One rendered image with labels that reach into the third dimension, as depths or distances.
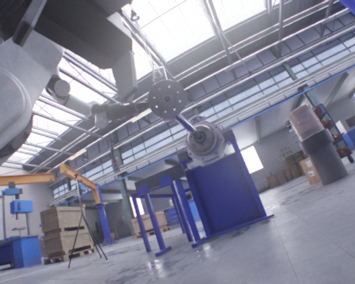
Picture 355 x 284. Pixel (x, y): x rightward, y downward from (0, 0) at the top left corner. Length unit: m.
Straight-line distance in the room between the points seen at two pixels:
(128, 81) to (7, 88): 0.17
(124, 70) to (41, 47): 0.28
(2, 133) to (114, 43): 0.17
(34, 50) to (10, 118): 0.21
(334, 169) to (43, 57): 2.87
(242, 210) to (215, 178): 0.50
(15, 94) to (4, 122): 0.05
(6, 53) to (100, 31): 0.23
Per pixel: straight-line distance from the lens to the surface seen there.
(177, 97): 1.01
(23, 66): 0.42
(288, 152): 14.06
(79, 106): 1.01
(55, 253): 5.63
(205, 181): 2.41
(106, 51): 0.25
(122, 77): 0.22
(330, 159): 2.86
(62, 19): 0.23
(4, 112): 0.28
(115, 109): 1.01
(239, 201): 2.35
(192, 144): 2.23
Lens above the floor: 0.32
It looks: 22 degrees up
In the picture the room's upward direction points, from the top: 19 degrees counter-clockwise
